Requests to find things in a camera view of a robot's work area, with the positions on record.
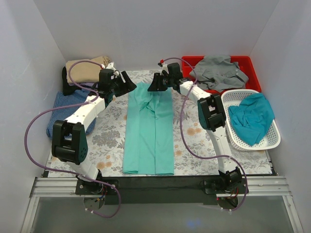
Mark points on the floral patterned table mat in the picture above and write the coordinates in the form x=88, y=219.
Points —
x=106, y=143

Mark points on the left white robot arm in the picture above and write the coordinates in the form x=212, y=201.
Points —
x=69, y=143

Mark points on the folded beige shirt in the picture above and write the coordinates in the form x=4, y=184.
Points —
x=86, y=72

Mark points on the teal blue t shirt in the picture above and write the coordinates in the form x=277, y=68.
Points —
x=252, y=118

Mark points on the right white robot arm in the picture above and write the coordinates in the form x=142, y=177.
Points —
x=212, y=118

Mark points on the grey polo shirt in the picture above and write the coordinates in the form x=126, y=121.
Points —
x=219, y=73

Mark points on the folded lavender shirt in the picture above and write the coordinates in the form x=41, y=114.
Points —
x=85, y=85

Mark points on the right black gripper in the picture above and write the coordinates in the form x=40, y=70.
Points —
x=164, y=81

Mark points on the folded black garment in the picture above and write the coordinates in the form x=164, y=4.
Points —
x=66, y=88

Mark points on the aluminium frame rail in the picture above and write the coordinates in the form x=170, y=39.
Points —
x=258, y=186

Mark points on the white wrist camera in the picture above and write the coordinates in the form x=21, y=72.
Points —
x=111, y=66
x=164, y=68

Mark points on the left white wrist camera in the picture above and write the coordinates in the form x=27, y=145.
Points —
x=111, y=66

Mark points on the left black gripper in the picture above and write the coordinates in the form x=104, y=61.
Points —
x=121, y=83

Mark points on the white plastic basket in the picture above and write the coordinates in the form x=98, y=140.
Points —
x=233, y=98

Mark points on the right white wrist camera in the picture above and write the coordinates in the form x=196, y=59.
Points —
x=164, y=68

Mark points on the mint green t shirt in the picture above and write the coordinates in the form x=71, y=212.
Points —
x=148, y=148

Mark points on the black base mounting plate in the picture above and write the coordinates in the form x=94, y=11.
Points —
x=160, y=189

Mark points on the red plastic tray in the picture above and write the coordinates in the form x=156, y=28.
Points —
x=244, y=63

